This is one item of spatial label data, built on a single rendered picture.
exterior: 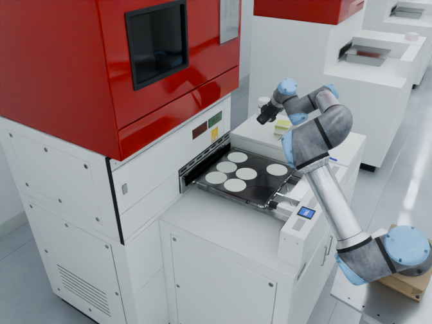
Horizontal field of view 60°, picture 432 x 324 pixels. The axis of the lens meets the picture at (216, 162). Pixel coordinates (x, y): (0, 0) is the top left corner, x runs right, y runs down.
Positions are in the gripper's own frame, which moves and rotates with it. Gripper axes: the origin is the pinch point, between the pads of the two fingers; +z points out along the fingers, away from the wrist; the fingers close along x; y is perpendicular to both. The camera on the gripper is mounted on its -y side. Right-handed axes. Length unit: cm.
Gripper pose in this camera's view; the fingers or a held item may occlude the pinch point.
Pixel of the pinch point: (263, 120)
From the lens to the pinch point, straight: 193.0
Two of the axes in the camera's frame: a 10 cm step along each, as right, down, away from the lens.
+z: -1.4, 2.8, 9.5
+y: 7.3, -6.2, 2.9
